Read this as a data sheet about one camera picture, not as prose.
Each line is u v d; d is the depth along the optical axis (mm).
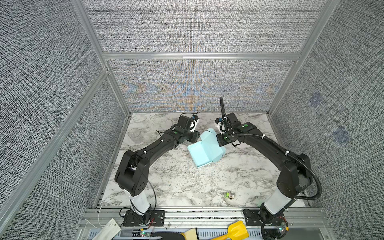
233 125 660
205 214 750
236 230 702
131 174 462
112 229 704
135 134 1027
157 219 734
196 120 787
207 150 941
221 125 763
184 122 679
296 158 455
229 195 780
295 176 435
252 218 730
